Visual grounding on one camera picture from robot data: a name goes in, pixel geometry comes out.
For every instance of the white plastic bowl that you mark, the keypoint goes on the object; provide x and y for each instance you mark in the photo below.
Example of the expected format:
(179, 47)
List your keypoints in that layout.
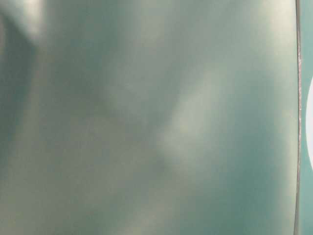
(309, 123)

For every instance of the large blurred grey-green panel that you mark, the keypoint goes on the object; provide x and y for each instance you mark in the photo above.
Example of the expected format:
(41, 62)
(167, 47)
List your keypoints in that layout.
(148, 117)

